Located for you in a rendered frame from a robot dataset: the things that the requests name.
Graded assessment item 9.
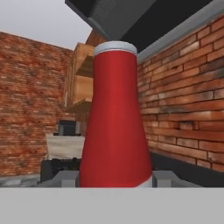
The red condiment bottle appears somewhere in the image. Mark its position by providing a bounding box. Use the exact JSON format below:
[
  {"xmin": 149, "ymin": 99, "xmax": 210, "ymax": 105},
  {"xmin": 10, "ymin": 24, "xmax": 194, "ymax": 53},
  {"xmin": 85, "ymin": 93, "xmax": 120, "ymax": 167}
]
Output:
[{"xmin": 78, "ymin": 40, "xmax": 154, "ymax": 188}]

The black stove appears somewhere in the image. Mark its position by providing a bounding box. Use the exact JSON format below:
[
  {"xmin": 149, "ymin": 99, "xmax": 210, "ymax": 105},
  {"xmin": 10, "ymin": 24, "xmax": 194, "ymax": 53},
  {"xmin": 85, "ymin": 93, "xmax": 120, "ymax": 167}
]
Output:
[{"xmin": 39, "ymin": 157, "xmax": 83, "ymax": 184}]

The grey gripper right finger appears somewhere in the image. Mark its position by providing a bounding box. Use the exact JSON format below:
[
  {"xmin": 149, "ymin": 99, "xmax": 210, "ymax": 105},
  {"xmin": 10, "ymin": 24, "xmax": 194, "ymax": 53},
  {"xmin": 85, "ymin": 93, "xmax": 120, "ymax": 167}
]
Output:
[{"xmin": 151, "ymin": 170, "xmax": 203, "ymax": 188}]

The wooden cabinet door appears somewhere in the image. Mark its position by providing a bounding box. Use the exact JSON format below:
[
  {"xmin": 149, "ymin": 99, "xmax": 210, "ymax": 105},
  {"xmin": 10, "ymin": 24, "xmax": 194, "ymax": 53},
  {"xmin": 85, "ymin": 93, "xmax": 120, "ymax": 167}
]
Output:
[{"xmin": 63, "ymin": 43, "xmax": 79, "ymax": 109}]

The black small appliance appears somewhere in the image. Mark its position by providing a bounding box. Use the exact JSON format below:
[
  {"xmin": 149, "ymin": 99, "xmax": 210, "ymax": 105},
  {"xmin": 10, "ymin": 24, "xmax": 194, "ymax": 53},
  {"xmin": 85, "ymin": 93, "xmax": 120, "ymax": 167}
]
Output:
[{"xmin": 57, "ymin": 119, "xmax": 82, "ymax": 137}]

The open wooden wall cabinet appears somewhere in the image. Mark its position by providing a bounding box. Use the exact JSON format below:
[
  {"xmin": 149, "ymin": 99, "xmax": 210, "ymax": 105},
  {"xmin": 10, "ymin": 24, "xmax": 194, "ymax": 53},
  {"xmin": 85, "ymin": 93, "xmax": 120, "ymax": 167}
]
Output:
[{"xmin": 63, "ymin": 28, "xmax": 107, "ymax": 114}]

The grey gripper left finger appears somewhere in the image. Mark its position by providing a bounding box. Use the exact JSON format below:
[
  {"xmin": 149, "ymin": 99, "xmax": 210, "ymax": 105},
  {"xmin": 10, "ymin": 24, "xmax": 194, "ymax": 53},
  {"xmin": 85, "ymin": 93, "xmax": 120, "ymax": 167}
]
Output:
[{"xmin": 37, "ymin": 170, "xmax": 81, "ymax": 188}]

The dark grey range hood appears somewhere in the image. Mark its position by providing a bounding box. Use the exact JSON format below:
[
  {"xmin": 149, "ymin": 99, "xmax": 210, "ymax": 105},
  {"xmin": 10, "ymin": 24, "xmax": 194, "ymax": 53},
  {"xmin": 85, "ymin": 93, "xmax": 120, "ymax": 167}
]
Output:
[{"xmin": 64, "ymin": 0, "xmax": 224, "ymax": 64}]

